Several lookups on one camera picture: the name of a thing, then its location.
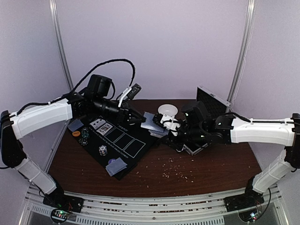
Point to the aluminium poker chip case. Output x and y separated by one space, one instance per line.
215 106

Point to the dealt card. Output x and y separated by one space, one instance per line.
115 166
75 125

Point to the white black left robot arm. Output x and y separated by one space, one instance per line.
36 126

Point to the grey playing card deck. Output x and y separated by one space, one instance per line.
159 133

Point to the face-up community card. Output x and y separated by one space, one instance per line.
149 123
104 128
97 123

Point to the left aluminium frame post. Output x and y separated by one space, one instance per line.
62 55

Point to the white orange bowl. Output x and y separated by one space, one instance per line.
168 109

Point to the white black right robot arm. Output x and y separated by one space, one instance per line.
230 127

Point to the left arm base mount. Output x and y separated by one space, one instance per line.
69 203

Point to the poker chip stack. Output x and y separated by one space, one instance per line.
85 133
102 150

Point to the black poker table mat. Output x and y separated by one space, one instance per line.
127 141

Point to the right aluminium frame post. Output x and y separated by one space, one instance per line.
245 42

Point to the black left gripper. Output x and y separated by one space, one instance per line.
123 114

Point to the aluminium frame post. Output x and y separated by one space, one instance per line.
62 55
245 42

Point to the orange big blind button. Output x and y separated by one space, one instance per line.
76 133

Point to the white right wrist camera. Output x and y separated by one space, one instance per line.
170 123

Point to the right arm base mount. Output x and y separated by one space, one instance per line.
239 202

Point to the aluminium front rail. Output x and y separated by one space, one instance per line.
206 209

